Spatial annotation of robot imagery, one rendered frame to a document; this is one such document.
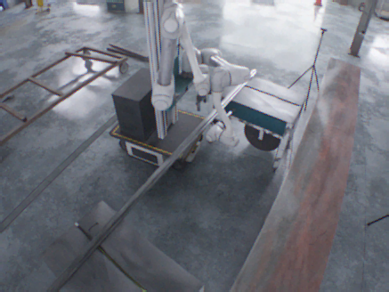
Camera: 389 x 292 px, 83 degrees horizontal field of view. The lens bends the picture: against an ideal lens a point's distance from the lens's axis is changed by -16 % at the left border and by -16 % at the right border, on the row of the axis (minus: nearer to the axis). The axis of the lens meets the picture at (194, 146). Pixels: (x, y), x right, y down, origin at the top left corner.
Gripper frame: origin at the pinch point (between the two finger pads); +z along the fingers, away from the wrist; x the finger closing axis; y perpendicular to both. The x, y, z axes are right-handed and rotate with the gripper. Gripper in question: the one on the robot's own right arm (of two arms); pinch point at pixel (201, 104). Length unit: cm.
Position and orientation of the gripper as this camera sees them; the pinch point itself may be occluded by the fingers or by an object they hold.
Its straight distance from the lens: 227.2
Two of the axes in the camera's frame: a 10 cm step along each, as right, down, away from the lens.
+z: 0.0, 7.0, 7.2
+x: -4.1, 6.5, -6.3
